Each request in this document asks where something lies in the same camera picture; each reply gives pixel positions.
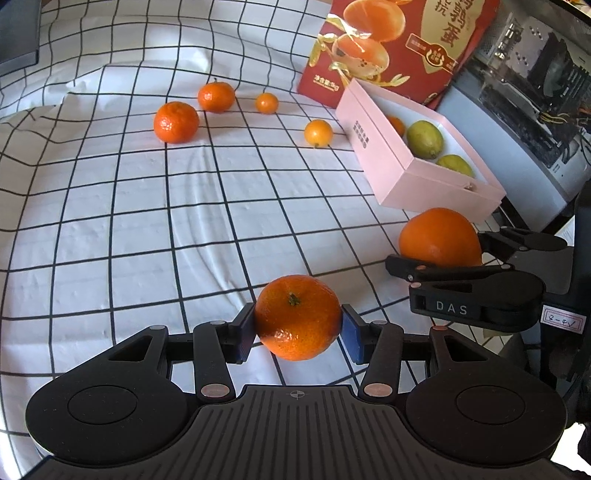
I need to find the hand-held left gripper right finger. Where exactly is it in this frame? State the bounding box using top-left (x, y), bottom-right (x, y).
top-left (341, 303), bottom-right (491, 400)

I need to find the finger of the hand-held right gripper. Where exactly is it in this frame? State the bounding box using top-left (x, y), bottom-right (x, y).
top-left (477, 226), bottom-right (570, 265)
top-left (385, 253), bottom-right (514, 284)

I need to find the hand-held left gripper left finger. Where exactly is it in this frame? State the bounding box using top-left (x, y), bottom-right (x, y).
top-left (107, 302), bottom-right (256, 400)

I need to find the large orange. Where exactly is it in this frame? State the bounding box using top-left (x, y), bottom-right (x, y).
top-left (398, 207), bottom-right (484, 269)

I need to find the pink cardboard box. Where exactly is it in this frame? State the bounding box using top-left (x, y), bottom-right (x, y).
top-left (335, 78), bottom-right (508, 211)

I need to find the green lemon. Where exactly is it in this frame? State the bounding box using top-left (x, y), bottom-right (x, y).
top-left (406, 120), bottom-right (445, 160)
top-left (436, 154), bottom-right (476, 179)

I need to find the white computer case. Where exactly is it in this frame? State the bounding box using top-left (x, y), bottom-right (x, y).
top-left (436, 0), bottom-right (591, 204)

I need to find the white black-grid cloth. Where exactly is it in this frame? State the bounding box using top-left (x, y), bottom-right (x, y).
top-left (0, 0), bottom-right (575, 480)

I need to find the small yellow-orange kumquat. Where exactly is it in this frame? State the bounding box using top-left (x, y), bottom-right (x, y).
top-left (304, 119), bottom-right (334, 149)

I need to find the red snack bag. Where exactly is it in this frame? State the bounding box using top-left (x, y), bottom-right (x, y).
top-left (297, 0), bottom-right (502, 111)

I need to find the dark monitor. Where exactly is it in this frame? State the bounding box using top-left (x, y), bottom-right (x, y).
top-left (0, 0), bottom-right (42, 77)

